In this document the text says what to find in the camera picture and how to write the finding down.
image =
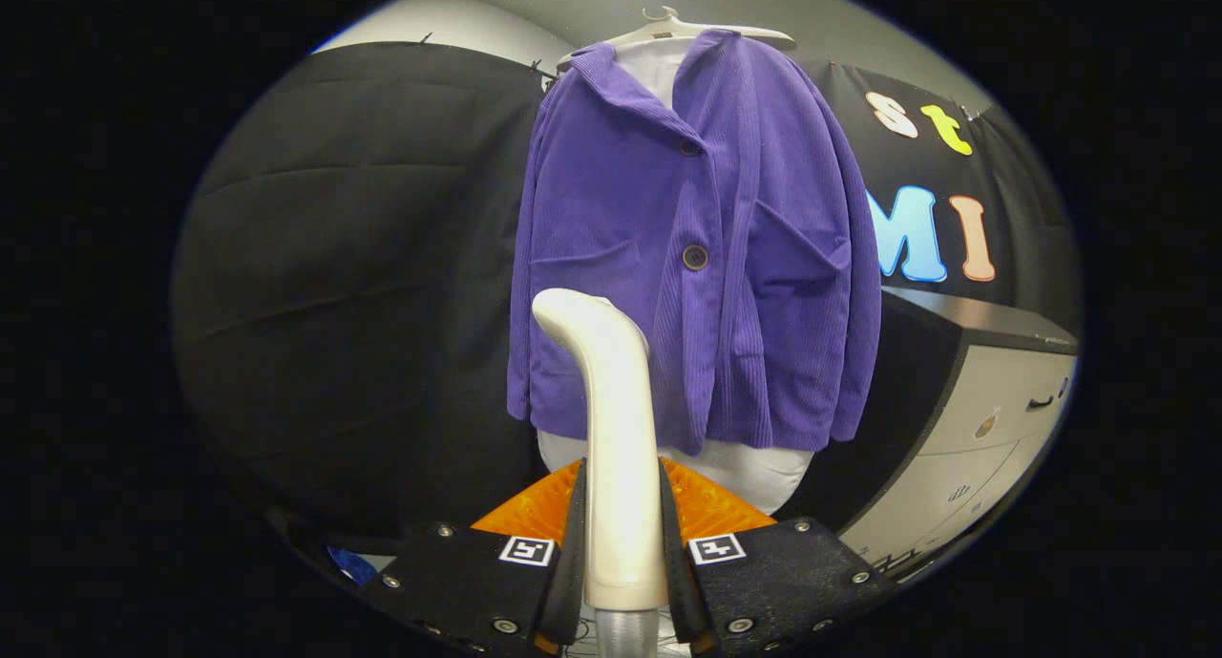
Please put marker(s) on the white shirt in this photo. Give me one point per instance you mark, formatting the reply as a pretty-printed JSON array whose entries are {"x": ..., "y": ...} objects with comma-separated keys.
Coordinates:
[{"x": 754, "y": 474}]

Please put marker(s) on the white clothes hanger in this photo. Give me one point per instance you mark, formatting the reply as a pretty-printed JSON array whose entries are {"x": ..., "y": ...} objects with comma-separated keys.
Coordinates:
[{"x": 668, "y": 32}]

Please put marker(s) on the white garment steamer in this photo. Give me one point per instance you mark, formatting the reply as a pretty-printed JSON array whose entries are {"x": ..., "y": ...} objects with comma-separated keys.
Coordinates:
[{"x": 619, "y": 429}]

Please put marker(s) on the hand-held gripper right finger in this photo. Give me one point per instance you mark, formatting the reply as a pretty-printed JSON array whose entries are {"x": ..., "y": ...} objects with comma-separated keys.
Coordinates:
[{"x": 792, "y": 572}]

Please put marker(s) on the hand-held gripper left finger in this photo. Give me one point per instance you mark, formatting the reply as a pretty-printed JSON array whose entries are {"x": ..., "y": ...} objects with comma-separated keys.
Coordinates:
[{"x": 458, "y": 582}]

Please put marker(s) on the grey cabinet with dark top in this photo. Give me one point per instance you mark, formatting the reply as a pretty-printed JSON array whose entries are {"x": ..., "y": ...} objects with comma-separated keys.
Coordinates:
[{"x": 993, "y": 400}]

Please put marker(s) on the black quilted wall padding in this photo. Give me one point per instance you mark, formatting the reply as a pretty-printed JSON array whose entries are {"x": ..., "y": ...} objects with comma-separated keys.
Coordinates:
[{"x": 353, "y": 286}]

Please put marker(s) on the blue object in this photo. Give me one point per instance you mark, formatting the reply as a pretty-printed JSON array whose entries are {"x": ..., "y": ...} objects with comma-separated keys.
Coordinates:
[{"x": 353, "y": 564}]

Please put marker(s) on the black backdrop cloth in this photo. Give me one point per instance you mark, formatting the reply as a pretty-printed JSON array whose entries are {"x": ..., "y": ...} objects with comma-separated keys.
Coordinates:
[{"x": 850, "y": 133}]

